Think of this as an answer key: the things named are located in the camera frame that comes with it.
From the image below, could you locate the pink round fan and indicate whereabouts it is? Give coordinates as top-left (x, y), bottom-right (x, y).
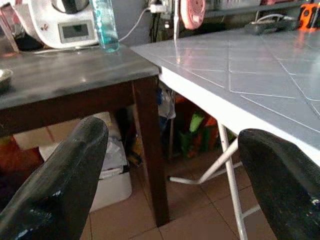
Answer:
top-left (179, 0), bottom-right (207, 30)

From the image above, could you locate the pink clear bottle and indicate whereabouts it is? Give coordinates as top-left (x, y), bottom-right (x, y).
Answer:
top-left (0, 2), bottom-right (21, 53)

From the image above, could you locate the black handheld controller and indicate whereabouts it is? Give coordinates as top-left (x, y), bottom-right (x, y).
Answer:
top-left (243, 19), bottom-right (301, 36)

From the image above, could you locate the blue and white bag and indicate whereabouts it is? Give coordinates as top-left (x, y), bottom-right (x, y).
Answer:
top-left (156, 84), bottom-right (177, 121)

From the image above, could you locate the white appliance power cable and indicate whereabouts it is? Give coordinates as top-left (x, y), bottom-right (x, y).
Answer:
top-left (117, 7), bottom-right (153, 43)

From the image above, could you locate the white kitchen appliance with screen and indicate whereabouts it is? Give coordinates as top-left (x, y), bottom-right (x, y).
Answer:
top-left (13, 0), bottom-right (101, 50)

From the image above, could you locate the white wall plug adapter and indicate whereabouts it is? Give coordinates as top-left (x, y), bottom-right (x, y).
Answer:
top-left (149, 0), bottom-right (173, 15)

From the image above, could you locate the orange and black device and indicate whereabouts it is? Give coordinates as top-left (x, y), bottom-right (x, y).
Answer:
top-left (298, 2), bottom-right (320, 32)

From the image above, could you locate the white folding table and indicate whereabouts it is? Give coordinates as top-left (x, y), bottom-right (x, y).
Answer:
top-left (129, 27), bottom-right (320, 240)

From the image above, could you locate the white hanging cord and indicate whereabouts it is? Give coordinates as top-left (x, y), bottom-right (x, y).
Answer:
top-left (173, 0), bottom-right (181, 42)

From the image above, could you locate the green and orange bag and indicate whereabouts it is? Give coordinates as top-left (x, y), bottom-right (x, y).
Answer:
top-left (174, 109), bottom-right (221, 160)

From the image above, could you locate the stainless steel bowl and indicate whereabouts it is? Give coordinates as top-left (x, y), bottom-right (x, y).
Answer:
top-left (0, 68), bottom-right (14, 92)

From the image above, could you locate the dark wooden table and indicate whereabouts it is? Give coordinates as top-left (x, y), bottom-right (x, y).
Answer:
top-left (0, 44), bottom-right (171, 227)

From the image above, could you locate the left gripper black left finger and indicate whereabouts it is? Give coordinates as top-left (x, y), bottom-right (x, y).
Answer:
top-left (0, 116), bottom-right (110, 240)

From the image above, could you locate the black rounded object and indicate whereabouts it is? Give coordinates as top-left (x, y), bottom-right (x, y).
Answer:
top-left (14, 32), bottom-right (46, 51)

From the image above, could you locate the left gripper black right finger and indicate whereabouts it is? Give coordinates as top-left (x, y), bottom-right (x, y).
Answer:
top-left (237, 128), bottom-right (320, 240)

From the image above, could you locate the white plastic box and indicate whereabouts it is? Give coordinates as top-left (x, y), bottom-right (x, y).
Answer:
top-left (38, 112), bottom-right (133, 213)

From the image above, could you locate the clear blue plastic bottle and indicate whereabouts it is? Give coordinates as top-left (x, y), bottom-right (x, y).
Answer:
top-left (89, 0), bottom-right (120, 53)

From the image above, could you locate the orange container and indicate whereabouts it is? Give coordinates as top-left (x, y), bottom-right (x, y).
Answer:
top-left (0, 136), bottom-right (45, 176)

